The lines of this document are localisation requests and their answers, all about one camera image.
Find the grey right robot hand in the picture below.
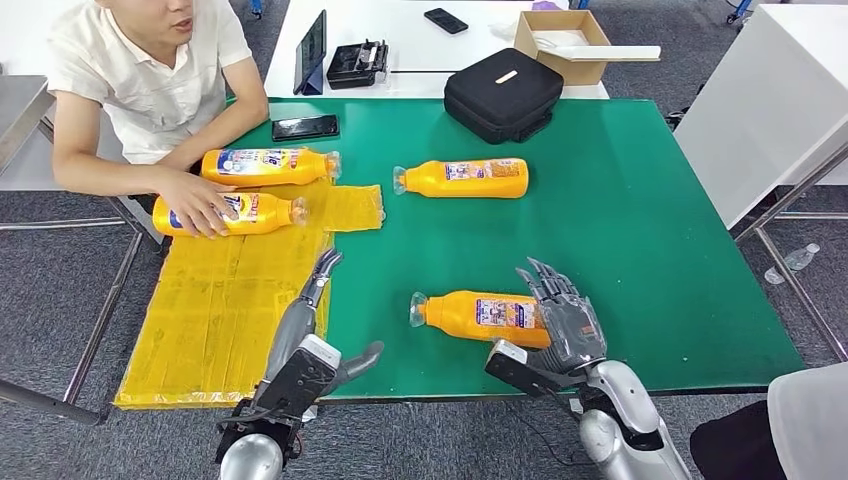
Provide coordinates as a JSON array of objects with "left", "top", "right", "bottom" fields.
[{"left": 514, "top": 256, "right": 609, "bottom": 378}]

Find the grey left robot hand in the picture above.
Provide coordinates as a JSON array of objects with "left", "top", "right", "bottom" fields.
[{"left": 254, "top": 248, "right": 386, "bottom": 402}]

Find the person's right hand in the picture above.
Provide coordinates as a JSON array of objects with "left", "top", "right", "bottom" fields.
[{"left": 153, "top": 170, "right": 241, "bottom": 240}]

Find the orange detergent bottle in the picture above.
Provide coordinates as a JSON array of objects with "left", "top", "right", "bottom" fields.
[
  {"left": 408, "top": 289, "right": 554, "bottom": 350},
  {"left": 200, "top": 147, "right": 343, "bottom": 189},
  {"left": 151, "top": 192, "right": 309, "bottom": 239},
  {"left": 392, "top": 157, "right": 531, "bottom": 200}
]

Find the clear plastic water bottle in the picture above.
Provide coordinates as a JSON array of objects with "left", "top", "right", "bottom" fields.
[{"left": 765, "top": 241, "right": 823, "bottom": 285}]

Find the yellow taped cardboard sheet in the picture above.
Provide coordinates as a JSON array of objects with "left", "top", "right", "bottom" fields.
[{"left": 113, "top": 146, "right": 387, "bottom": 411}]

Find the green table mat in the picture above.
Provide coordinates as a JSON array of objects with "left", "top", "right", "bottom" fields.
[{"left": 225, "top": 98, "right": 806, "bottom": 400}]

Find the black smartphone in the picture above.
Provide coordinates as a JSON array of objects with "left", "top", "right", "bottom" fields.
[
  {"left": 423, "top": 7, "right": 470, "bottom": 36},
  {"left": 271, "top": 114, "right": 340, "bottom": 144}
]

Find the person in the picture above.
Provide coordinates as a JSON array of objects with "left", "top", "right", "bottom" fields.
[
  {"left": 46, "top": 0, "right": 272, "bottom": 240},
  {"left": 688, "top": 362, "right": 848, "bottom": 480}
]

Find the dark tablet with stand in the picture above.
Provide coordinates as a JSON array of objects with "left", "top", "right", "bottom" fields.
[{"left": 293, "top": 9, "right": 327, "bottom": 97}]

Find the steel table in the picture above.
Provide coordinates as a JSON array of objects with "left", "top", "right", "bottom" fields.
[{"left": 0, "top": 74, "right": 147, "bottom": 427}]

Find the black plastic tray device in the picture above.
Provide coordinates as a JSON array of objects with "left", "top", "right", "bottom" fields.
[{"left": 325, "top": 39, "right": 391, "bottom": 91}]

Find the black chair base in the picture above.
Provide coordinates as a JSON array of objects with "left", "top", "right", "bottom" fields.
[{"left": 663, "top": 84, "right": 706, "bottom": 132}]

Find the black zip carry case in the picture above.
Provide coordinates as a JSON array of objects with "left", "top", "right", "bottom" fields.
[{"left": 443, "top": 46, "right": 566, "bottom": 146}]

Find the white table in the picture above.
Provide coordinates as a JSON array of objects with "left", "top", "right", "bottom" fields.
[
  {"left": 0, "top": 0, "right": 170, "bottom": 248},
  {"left": 673, "top": 1, "right": 848, "bottom": 231},
  {"left": 264, "top": 0, "right": 611, "bottom": 101}
]

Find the brown cardboard box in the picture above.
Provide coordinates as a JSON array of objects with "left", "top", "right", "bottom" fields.
[{"left": 513, "top": 8, "right": 612, "bottom": 87}]

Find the white foam board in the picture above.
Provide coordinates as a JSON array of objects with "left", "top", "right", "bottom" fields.
[{"left": 563, "top": 44, "right": 662, "bottom": 64}]

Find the white plastic bag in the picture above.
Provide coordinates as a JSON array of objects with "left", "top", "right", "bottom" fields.
[{"left": 533, "top": 28, "right": 591, "bottom": 56}]

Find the clear plastic wrap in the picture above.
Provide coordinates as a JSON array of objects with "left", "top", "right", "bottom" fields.
[{"left": 490, "top": 19, "right": 526, "bottom": 43}]

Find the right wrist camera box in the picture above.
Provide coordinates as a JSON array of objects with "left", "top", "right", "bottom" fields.
[{"left": 484, "top": 339, "right": 584, "bottom": 399}]

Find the steel table leg frame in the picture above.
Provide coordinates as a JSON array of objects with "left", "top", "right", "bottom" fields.
[{"left": 731, "top": 135, "right": 848, "bottom": 362}]

